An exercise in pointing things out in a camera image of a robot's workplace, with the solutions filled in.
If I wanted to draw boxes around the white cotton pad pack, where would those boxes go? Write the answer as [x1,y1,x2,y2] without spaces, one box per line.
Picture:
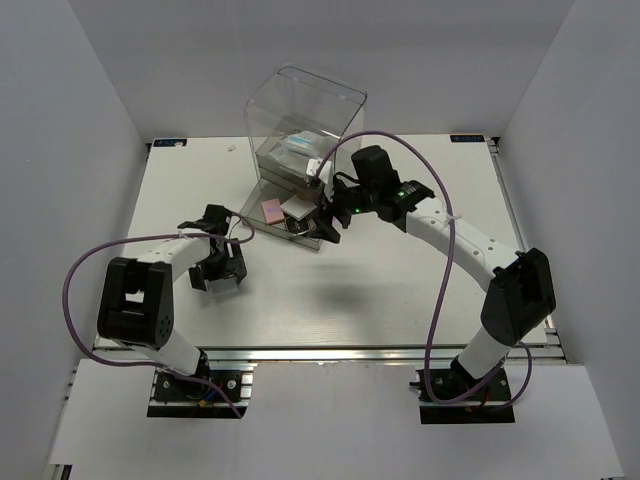
[281,130,330,157]
[267,146,309,176]

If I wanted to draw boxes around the black gold compact case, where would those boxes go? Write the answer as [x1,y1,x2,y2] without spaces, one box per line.
[284,217,315,236]

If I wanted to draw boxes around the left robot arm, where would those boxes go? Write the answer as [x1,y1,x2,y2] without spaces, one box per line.
[97,205,247,399]

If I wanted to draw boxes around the white square compact box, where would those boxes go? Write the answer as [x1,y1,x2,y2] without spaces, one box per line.
[280,196,316,221]

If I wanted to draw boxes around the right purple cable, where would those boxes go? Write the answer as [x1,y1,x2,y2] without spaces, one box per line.
[317,130,532,412]

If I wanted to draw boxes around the aluminium front rail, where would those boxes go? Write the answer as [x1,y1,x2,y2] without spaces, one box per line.
[205,346,565,362]

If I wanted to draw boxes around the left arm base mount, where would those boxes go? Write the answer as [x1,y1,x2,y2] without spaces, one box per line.
[147,368,253,420]

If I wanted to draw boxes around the white packet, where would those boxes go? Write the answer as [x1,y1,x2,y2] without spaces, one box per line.
[207,278,239,296]

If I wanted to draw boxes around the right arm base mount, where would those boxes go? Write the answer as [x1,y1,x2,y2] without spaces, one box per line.
[409,367,516,425]

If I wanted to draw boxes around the blue label right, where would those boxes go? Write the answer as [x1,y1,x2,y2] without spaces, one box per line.
[449,134,485,143]

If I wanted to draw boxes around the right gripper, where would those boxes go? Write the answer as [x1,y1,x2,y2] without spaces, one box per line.
[307,175,377,244]

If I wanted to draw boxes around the pink makeup card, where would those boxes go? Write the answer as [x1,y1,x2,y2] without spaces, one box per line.
[261,198,285,225]

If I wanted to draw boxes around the clear acrylic drawer organizer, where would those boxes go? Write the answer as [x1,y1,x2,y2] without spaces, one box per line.
[241,64,367,251]

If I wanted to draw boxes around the blue label left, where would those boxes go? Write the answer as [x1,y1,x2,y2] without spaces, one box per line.
[152,138,187,148]

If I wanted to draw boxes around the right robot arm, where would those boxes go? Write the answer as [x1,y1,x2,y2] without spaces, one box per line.
[306,145,556,399]

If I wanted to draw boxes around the blue label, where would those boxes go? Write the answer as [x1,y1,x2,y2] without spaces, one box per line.
[152,138,187,148]
[449,134,485,143]

